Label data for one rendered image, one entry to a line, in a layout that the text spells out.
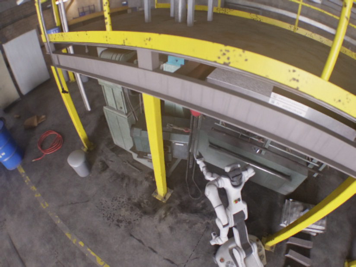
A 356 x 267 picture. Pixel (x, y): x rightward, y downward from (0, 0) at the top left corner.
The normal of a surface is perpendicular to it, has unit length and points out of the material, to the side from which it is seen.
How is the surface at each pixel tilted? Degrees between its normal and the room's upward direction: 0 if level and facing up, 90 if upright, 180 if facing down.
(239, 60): 90
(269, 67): 90
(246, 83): 31
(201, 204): 0
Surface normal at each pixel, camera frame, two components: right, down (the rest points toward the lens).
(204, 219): 0.01, -0.71
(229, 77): -0.25, -0.30
